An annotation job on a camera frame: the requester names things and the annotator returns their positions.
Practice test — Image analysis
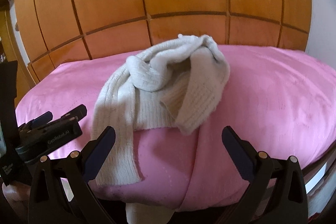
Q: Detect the wooden panel headboard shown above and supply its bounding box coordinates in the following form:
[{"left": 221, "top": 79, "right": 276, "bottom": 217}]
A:
[{"left": 14, "top": 0, "right": 311, "bottom": 83}]

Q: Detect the pink bed blanket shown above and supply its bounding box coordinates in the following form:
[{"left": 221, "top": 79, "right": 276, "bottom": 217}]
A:
[{"left": 15, "top": 44, "right": 336, "bottom": 212}]

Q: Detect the white knit sweater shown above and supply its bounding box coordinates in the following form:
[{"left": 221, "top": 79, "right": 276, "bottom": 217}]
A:
[{"left": 91, "top": 33, "right": 231, "bottom": 187}]

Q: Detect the person's left hand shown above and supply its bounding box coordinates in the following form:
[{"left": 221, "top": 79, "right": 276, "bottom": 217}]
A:
[{"left": 2, "top": 182, "right": 31, "bottom": 219}]

